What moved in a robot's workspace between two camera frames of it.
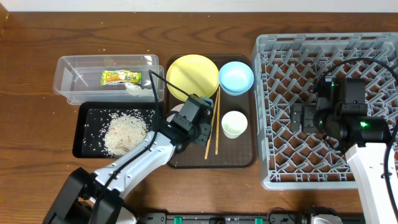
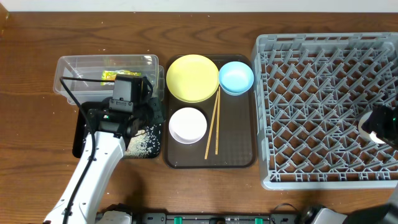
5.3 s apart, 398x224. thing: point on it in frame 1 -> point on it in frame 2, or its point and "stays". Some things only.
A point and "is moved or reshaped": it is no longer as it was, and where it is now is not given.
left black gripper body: x=203 y=134 -> x=156 y=111
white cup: x=233 y=124 is moved or reshaped
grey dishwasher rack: x=289 y=67 stays
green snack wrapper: x=115 y=77 stays
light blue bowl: x=236 y=78 stays
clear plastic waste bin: x=109 y=78 stays
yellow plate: x=194 y=74 stays
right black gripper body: x=330 y=114 -> x=385 y=122
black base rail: x=272 y=218 stays
